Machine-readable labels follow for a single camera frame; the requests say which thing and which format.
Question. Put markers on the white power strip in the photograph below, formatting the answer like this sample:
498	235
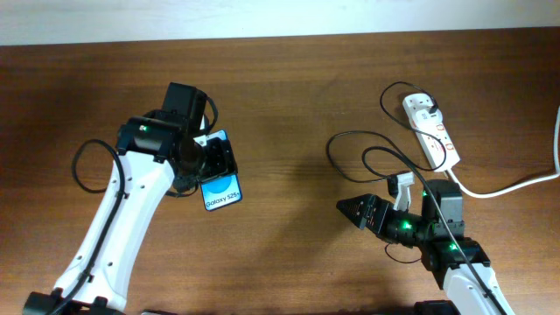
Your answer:
435	141

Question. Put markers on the white charger plug adapter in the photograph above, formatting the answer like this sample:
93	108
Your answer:
425	119

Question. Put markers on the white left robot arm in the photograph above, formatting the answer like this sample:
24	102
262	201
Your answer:
174	152

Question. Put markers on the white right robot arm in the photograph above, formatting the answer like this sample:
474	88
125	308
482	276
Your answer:
458	263

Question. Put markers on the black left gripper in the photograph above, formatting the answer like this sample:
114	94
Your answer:
223	159

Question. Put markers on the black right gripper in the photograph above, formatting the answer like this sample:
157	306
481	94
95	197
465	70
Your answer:
371	200

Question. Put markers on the blue Samsung Galaxy smartphone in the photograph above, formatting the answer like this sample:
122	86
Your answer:
221	192

